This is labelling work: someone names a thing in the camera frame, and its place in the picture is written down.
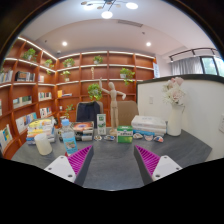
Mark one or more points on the tall green-white drink carton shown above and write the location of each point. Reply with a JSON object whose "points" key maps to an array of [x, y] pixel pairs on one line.
{"points": [[101, 124]]}

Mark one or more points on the wooden wall shelf unit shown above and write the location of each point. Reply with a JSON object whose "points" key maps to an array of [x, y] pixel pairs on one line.
{"points": [[110, 70]]}

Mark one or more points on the window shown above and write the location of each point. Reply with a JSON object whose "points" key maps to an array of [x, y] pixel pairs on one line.
{"points": [[210, 65]]}

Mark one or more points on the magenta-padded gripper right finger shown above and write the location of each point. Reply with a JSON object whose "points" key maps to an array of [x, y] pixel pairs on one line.
{"points": [[163, 166]]}

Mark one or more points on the white wall sign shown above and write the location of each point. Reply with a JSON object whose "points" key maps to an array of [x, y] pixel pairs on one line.
{"points": [[156, 70]]}

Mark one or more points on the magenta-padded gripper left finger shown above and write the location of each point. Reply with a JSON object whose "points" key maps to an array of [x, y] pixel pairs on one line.
{"points": [[63, 166]]}

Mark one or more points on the white wall switch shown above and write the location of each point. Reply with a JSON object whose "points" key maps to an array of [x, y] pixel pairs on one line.
{"points": [[151, 100]]}

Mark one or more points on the branched ceiling lamp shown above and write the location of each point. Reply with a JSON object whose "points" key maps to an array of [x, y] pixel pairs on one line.
{"points": [[106, 14]]}

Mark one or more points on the ceiling air vent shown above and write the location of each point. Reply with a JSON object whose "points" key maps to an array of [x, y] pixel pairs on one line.
{"points": [[130, 23]]}

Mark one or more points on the green and white box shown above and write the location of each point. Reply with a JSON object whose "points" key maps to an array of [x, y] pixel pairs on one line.
{"points": [[125, 135]]}

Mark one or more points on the cream plastic cup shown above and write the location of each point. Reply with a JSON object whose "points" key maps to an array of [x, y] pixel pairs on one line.
{"points": [[43, 145]]}

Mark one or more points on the dark book stack, orange cover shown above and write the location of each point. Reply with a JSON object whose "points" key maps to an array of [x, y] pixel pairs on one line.
{"points": [[83, 128]]}

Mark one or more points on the chair with dark jacket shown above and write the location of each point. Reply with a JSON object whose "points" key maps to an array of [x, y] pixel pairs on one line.
{"points": [[87, 111]]}

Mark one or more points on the clear blue-capped water bottle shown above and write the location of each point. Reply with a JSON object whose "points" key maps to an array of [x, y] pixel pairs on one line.
{"points": [[69, 140]]}

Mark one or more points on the black ceiling track rail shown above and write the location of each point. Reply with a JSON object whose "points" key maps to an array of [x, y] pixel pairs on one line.
{"points": [[191, 50]]}

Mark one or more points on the beige upholstered chair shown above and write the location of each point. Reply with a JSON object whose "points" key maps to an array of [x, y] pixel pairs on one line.
{"points": [[130, 111]]}

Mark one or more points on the stack of pale colourful books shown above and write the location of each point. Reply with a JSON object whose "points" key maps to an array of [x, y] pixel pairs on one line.
{"points": [[40, 128]]}

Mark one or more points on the grey curtain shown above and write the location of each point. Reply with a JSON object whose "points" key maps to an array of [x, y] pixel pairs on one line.
{"points": [[185, 66]]}

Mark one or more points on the pink and white flower bouquet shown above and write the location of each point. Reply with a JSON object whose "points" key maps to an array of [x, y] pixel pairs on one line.
{"points": [[173, 93]]}

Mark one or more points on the blue-printed tissue pack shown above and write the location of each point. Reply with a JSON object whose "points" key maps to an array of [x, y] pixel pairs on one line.
{"points": [[148, 133]]}

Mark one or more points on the recessed ceiling light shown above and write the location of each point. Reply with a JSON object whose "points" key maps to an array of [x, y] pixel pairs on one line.
{"points": [[148, 43], [64, 43]]}

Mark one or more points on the wooden artist mannequin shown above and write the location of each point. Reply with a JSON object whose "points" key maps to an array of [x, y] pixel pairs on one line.
{"points": [[114, 106]]}

